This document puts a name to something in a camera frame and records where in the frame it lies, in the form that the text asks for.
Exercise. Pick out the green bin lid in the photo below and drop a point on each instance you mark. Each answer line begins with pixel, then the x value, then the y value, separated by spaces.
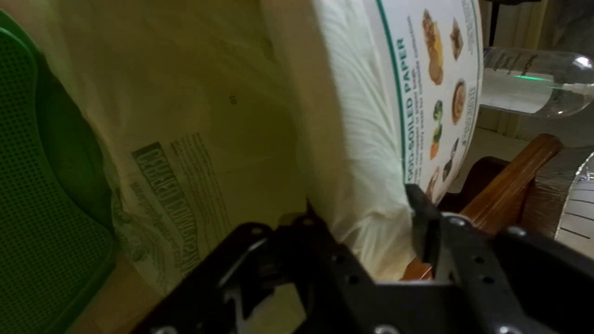
pixel 43 196

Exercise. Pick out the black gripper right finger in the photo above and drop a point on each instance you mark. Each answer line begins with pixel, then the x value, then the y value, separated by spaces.
pixel 483 278

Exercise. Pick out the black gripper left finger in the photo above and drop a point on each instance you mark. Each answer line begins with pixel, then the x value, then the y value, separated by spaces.
pixel 279 289

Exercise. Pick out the brown wooden piece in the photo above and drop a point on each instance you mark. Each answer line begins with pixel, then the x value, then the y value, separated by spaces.
pixel 508 185

